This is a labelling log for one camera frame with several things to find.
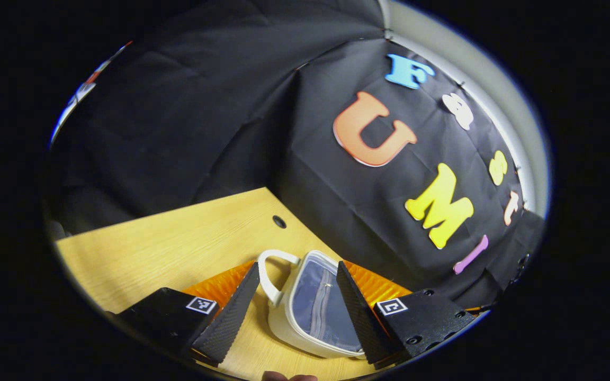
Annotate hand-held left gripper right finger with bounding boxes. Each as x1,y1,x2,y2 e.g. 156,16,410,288
335,260,479,370

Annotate white and red sign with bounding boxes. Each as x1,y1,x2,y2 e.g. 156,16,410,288
50,40,134,144

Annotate white hard-shell suitcase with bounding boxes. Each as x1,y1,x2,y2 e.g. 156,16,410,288
257,249,370,361

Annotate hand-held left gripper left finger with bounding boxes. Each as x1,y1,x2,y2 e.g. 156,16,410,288
116,260,261,368

